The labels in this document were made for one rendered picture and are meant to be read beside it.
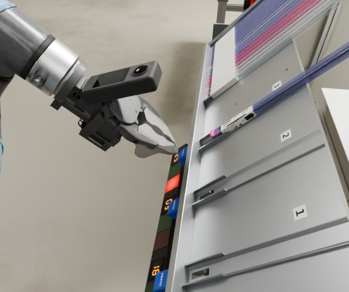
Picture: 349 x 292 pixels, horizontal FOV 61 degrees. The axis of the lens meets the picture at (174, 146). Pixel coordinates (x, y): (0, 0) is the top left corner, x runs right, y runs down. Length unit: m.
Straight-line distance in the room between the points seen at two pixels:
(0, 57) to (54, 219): 0.97
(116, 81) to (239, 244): 0.26
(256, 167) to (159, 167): 1.08
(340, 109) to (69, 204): 1.07
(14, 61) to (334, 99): 0.73
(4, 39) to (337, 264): 0.44
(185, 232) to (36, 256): 0.95
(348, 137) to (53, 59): 0.63
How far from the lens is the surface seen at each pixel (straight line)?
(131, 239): 1.23
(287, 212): 0.32
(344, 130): 0.79
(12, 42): 0.45
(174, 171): 0.55
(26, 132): 1.80
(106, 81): 0.44
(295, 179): 0.34
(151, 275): 0.46
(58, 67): 0.45
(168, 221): 0.48
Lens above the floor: 1.08
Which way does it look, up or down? 45 degrees down
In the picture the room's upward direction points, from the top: straight up
